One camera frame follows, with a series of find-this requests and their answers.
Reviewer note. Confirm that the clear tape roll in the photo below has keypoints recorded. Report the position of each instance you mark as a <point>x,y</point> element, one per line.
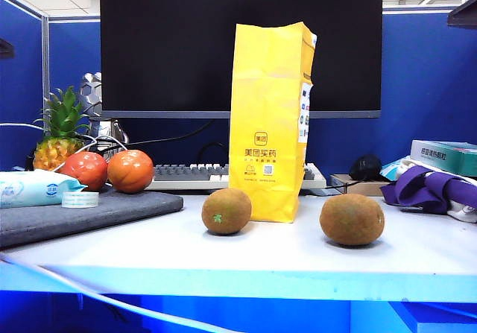
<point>80,200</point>

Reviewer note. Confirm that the grey felt pad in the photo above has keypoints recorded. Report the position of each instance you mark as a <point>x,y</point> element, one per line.
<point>93,214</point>

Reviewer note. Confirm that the yellow paper bag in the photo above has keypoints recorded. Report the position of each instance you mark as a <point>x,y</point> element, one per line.
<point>268,106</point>

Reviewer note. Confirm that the grey white keyboard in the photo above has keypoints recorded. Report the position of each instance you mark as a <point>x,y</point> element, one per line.
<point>179,173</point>

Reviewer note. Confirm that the black computer mouse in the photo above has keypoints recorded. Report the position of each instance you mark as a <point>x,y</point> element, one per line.
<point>365,167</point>

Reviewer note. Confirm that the grey partition post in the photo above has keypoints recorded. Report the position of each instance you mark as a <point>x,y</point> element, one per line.
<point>45,68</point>

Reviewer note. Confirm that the silver faceted figurine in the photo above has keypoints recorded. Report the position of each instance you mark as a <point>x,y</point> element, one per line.
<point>91,91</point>

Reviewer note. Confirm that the red orange tomato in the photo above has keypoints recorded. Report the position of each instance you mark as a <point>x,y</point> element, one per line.
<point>85,169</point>
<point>130,171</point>

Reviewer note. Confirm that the small pineapple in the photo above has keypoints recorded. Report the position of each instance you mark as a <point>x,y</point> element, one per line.
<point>56,150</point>

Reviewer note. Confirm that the plain brown kiwifruit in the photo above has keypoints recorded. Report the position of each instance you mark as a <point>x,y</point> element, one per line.
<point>352,219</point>

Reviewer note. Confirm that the flat cardboard box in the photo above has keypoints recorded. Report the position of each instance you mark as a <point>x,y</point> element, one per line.
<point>357,187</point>

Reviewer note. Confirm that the light blue wet wipes pack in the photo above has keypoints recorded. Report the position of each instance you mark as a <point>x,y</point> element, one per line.
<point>30,189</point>

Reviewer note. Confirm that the teal white medicine box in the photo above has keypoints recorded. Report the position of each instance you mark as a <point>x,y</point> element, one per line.
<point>443,156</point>

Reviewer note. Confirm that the purple cloth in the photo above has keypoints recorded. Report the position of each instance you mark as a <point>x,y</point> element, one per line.
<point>425,187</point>

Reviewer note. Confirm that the kiwifruit with green mark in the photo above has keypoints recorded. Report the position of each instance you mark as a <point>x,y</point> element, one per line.
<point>226,211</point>

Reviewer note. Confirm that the black computer monitor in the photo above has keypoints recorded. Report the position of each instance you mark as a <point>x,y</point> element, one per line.
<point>167,50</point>

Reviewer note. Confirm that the light blue tissue pack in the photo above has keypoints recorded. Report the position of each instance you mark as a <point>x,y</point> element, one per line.
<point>393,169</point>

